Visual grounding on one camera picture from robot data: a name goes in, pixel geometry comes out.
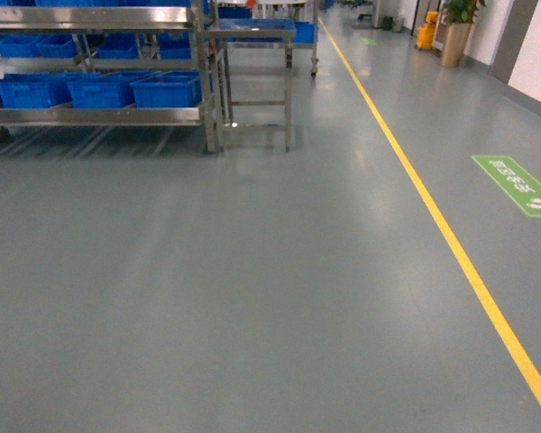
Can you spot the blue bin on rack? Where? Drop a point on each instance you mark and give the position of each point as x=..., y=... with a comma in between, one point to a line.
x=112, y=90
x=168, y=90
x=39, y=90

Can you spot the yellow mop bucket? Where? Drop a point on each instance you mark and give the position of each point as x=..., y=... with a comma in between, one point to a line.
x=425, y=33

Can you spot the gold planter with plant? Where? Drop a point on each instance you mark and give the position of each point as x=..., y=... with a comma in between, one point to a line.
x=458, y=17

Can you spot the green floor sign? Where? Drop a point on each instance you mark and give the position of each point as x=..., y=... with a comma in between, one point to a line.
x=520, y=186

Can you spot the stainless steel table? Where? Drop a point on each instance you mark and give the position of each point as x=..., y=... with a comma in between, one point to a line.
x=252, y=68

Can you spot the blue bin right on rack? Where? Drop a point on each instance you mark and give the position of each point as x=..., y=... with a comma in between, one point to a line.
x=168, y=90

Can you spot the blue bin left on rack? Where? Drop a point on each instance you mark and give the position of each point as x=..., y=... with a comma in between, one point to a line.
x=39, y=90

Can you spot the stainless steel shelf rack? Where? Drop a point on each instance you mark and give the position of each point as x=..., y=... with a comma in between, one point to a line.
x=107, y=37

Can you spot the blue bin middle on rack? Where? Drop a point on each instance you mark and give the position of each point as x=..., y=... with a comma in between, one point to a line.
x=112, y=90

